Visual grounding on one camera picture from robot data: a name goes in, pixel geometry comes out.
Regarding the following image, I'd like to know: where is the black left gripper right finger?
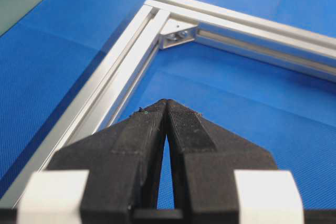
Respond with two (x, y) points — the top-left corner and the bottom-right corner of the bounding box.
(165, 100), (276, 223)

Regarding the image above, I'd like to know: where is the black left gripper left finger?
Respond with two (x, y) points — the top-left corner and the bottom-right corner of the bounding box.
(47, 99), (167, 223)

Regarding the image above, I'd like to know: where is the blue table cloth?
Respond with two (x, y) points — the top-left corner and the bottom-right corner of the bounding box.
(1, 0), (335, 209)

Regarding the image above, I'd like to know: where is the aluminium extrusion rectangular frame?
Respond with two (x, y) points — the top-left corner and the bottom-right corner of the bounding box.
(1, 0), (335, 208)

